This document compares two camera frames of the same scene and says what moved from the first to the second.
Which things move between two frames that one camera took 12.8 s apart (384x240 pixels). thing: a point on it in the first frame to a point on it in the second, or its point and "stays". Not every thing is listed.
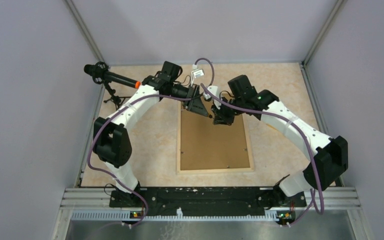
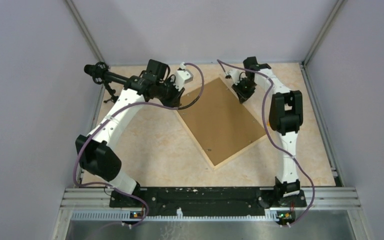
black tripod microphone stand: (117, 100) stays
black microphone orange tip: (100, 73) stays
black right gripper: (219, 116) to (242, 97)
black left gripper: (195, 104) to (174, 101)
